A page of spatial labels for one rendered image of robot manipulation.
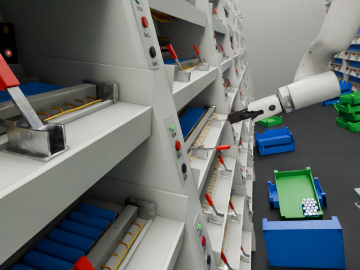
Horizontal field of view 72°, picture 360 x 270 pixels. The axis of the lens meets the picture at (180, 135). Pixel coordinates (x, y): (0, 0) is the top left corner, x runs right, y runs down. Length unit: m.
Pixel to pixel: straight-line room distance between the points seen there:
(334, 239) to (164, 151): 0.98
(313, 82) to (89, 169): 0.72
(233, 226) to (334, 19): 0.75
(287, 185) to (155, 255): 1.36
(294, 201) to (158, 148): 1.31
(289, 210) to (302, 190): 0.15
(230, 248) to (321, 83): 0.60
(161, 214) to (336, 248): 0.95
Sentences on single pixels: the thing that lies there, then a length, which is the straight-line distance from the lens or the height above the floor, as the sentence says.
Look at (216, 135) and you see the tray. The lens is 0.81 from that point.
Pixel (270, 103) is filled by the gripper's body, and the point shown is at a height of 0.78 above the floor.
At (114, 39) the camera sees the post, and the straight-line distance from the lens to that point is 0.38.
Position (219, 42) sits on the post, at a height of 1.03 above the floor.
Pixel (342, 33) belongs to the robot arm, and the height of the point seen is 0.93.
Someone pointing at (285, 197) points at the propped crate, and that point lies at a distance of 1.63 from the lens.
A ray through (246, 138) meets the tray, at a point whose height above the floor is 0.35.
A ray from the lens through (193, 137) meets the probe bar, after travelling 0.70.
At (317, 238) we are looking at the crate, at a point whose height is 0.15.
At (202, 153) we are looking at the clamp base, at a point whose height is 0.73.
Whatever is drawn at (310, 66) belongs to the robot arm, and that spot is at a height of 0.85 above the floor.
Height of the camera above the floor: 0.96
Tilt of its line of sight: 15 degrees down
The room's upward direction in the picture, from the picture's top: 15 degrees counter-clockwise
